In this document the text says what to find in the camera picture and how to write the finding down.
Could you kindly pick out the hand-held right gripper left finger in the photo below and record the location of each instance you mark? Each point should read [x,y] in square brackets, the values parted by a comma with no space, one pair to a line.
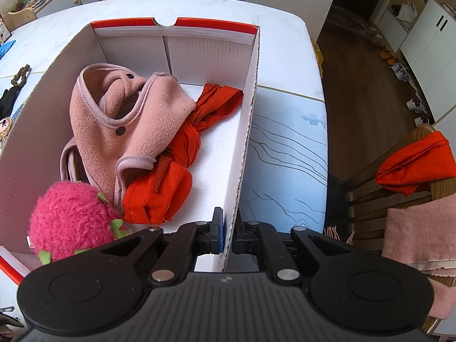
[218,235]

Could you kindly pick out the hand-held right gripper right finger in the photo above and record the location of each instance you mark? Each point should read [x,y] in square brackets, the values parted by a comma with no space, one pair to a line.
[239,242]

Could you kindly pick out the red shoe box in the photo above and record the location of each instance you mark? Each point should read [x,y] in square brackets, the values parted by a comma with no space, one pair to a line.
[213,149]

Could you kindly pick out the red knotted scarf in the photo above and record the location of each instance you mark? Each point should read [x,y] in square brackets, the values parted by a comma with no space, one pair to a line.
[185,142]

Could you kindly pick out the pink fleece garment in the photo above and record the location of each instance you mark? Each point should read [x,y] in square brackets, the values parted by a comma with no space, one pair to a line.
[149,121]

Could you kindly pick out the pink plush strawberry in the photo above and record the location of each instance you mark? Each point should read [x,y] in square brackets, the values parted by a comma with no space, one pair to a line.
[71,217]

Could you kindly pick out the cartoon face card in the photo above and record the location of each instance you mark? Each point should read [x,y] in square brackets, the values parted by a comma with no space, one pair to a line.
[5,131]

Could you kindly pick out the black mesh cloth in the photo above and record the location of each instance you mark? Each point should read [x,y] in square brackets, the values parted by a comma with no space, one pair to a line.
[8,101]

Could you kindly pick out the wooden armchair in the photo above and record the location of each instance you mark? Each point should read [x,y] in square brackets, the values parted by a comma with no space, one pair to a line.
[370,174]

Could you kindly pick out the pink scarf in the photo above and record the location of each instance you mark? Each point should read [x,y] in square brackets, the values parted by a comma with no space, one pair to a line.
[416,235]

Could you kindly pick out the red folded cloth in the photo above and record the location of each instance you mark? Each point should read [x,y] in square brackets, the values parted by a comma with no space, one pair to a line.
[416,164]

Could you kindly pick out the yellow cloth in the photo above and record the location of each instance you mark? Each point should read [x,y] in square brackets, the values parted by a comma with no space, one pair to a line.
[318,60]

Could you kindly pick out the white sneakers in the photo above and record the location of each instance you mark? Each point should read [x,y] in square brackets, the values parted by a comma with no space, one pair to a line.
[399,71]
[418,110]

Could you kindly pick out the yellow slippers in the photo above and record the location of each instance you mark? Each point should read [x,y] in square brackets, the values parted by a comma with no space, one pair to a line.
[389,57]

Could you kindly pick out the beige pot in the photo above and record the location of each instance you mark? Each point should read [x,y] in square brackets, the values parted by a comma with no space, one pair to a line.
[378,40]

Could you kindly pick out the patterned door mat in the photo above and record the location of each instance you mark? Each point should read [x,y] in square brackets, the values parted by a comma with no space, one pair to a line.
[347,21]

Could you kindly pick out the white lower cabinet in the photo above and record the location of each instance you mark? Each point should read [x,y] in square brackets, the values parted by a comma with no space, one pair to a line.
[431,50]

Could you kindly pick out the blue rubber glove pair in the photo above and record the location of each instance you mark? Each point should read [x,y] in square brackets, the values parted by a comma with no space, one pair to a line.
[5,49]

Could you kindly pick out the white tote bag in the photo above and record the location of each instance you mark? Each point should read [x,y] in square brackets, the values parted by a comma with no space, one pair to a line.
[407,12]

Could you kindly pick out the small blue tray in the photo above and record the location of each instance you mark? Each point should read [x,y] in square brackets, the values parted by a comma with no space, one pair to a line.
[38,3]

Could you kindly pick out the red framed picture card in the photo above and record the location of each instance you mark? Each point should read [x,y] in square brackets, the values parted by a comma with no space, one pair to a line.
[4,30]

